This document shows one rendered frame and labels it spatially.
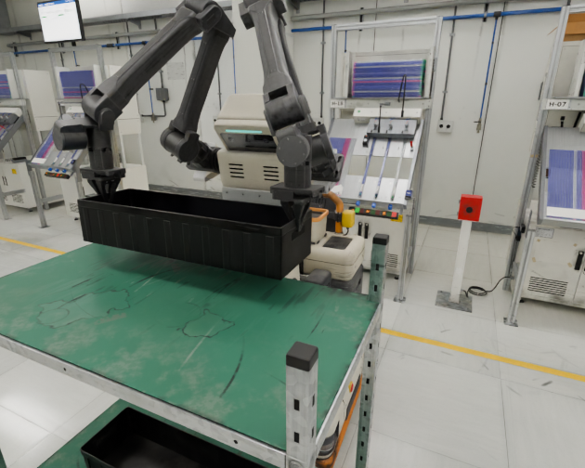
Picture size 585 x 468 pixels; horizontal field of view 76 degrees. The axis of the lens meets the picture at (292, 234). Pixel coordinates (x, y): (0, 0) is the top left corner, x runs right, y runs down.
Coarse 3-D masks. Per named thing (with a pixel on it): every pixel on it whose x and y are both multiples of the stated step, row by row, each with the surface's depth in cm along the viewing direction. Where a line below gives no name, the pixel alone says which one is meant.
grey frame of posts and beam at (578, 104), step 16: (560, 16) 225; (560, 48) 229; (544, 96) 239; (544, 112) 242; (528, 176) 256; (528, 192) 259; (512, 240) 276; (528, 240) 223; (512, 256) 277; (528, 256) 226; (512, 272) 279; (512, 304) 238; (512, 320) 242
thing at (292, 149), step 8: (304, 96) 72; (304, 104) 72; (264, 112) 74; (304, 112) 72; (272, 128) 74; (288, 128) 66; (296, 128) 70; (272, 136) 74; (280, 136) 66; (288, 136) 66; (296, 136) 66; (304, 136) 71; (280, 144) 67; (288, 144) 67; (296, 144) 67; (304, 144) 66; (280, 152) 67; (288, 152) 67; (296, 152) 67; (304, 152) 67; (280, 160) 68; (288, 160) 68; (296, 160) 67; (304, 160) 67
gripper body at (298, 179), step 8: (288, 168) 75; (296, 168) 75; (304, 168) 75; (288, 176) 76; (296, 176) 75; (304, 176) 76; (280, 184) 81; (288, 184) 76; (296, 184) 76; (304, 184) 76; (312, 184) 81; (296, 192) 76; (304, 192) 75; (312, 192) 74; (320, 192) 78
